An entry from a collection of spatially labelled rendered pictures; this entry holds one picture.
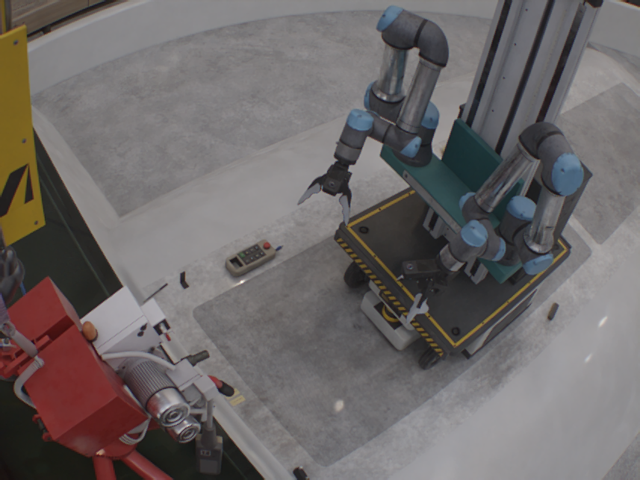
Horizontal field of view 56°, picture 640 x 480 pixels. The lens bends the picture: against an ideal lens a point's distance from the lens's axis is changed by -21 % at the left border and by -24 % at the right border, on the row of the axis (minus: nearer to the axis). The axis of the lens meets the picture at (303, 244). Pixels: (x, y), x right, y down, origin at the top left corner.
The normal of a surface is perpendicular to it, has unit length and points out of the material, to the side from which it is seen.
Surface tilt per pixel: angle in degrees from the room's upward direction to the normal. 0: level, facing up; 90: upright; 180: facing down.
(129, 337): 90
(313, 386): 0
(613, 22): 90
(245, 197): 16
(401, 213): 0
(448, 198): 0
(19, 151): 90
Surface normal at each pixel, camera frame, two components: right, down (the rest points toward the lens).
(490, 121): -0.78, 0.41
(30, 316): -0.10, -0.47
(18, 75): 0.61, 0.68
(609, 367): 0.44, -0.17
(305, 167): -0.03, -0.78
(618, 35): 0.08, 0.79
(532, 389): 0.25, -0.49
